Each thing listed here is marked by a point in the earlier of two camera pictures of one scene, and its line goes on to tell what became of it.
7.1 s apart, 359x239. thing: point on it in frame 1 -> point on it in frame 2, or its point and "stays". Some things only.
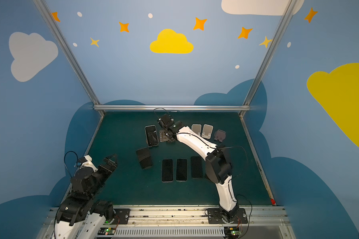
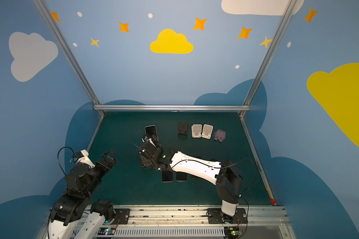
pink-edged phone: x=167 y=170 stays
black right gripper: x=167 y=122 -> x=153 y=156
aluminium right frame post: x=268 y=57 stays
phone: x=151 y=136 stays
